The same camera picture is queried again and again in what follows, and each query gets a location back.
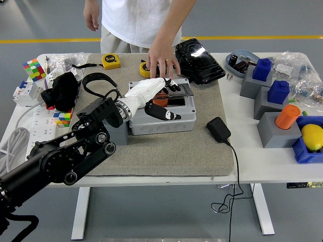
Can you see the grey box with clear lid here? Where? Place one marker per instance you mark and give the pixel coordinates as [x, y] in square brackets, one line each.
[161, 128]

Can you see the orange cylinder battery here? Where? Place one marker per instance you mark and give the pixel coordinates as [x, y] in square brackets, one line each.
[287, 117]
[160, 103]

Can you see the white circuit breaker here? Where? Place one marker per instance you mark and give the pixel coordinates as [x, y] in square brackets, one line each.
[26, 94]

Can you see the white power strip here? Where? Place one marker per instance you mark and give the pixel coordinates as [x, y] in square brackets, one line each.
[41, 128]

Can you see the brown electronic component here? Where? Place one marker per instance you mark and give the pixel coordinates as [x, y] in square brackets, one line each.
[241, 66]

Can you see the blue-grey oval dish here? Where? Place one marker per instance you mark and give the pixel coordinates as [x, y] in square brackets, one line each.
[233, 68]

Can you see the grey holder block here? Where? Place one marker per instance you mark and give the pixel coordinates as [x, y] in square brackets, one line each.
[272, 136]
[262, 108]
[248, 88]

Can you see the white table leg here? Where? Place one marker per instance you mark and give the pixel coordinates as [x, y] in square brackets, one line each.
[80, 214]
[263, 211]

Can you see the black cloth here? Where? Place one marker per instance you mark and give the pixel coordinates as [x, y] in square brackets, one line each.
[61, 90]

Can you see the yellow square tape measure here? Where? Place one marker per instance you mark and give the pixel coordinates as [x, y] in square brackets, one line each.
[111, 61]

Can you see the grey block with round hole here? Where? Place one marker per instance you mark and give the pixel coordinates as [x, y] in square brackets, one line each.
[118, 136]

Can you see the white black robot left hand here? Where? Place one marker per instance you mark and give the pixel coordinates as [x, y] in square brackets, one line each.
[143, 92]

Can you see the person's right forearm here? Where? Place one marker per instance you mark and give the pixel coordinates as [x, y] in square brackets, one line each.
[92, 5]

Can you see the person's left forearm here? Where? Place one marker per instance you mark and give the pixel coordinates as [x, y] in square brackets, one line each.
[176, 22]

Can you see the grey-brown mat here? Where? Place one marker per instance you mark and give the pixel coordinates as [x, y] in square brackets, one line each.
[176, 156]

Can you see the black power adapter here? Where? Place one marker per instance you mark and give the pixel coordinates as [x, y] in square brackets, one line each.
[219, 129]

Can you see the clear plastic bags with parts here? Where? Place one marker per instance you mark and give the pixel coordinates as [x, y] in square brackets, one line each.
[75, 59]

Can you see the black table control panel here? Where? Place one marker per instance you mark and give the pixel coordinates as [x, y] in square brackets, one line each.
[296, 185]

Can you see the person's left hand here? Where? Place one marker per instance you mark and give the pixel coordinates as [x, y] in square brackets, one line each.
[161, 58]

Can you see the blue square battery block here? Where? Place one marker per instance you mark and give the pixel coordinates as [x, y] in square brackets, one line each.
[278, 93]
[262, 70]

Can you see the clear plastic bags with resistors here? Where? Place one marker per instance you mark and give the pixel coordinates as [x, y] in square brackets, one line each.
[300, 73]

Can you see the small black capacitor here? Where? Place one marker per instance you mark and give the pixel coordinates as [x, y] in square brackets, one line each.
[233, 60]

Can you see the yellow lemon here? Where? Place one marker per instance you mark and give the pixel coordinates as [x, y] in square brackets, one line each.
[313, 137]

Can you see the yellow round tape measure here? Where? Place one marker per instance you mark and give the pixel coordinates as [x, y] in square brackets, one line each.
[144, 71]

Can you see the large colourful puzzle cube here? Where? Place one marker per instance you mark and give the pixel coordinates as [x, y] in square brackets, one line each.
[34, 70]

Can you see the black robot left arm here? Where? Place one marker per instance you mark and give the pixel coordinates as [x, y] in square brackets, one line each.
[63, 161]

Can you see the person's right hand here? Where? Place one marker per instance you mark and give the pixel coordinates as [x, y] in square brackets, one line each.
[90, 21]

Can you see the small colourful puzzle cube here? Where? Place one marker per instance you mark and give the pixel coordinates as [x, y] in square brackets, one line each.
[63, 118]

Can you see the blue plastic bin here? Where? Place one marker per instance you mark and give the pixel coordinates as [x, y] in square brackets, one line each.
[301, 152]

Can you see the person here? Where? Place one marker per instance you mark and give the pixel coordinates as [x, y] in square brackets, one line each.
[136, 22]

